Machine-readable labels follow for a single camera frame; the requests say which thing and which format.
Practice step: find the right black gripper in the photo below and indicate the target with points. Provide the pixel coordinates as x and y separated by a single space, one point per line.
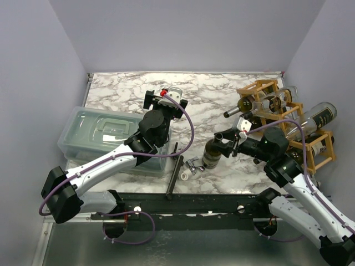
231 142

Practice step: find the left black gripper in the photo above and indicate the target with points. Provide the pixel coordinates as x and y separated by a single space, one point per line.
176 113

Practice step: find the square clear liquor bottle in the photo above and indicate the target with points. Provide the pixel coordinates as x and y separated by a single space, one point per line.
275 101

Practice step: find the tall clear glass bottle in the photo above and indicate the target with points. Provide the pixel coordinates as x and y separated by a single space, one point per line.
311 121

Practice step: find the green bottle white label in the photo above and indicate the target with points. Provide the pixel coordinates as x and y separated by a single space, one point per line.
297 154

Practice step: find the green bottle rack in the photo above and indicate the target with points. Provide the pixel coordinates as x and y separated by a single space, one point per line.
256 122

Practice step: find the green bottle silver neck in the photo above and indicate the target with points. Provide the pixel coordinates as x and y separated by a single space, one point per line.
244 105

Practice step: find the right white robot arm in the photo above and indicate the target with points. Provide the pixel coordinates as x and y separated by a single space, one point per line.
331 231

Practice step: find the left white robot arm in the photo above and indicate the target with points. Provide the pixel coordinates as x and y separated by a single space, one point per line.
67 193

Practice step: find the wooden wine rack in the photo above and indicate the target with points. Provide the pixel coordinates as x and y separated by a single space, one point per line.
287 114

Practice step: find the chrome faucet tap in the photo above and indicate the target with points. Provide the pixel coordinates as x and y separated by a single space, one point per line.
191 168

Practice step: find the black metal rod tool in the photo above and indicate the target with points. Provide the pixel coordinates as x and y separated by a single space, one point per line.
178 164

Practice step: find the clear plastic storage box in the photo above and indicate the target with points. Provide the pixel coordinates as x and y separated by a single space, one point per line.
92 133

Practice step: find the black mounting base bar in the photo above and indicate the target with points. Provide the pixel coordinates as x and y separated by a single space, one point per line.
189 212

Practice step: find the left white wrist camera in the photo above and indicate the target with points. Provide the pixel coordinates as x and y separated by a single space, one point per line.
169 96

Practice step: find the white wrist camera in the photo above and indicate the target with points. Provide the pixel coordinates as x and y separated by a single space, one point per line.
241 126
169 96

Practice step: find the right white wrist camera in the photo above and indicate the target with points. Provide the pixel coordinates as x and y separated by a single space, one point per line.
241 126

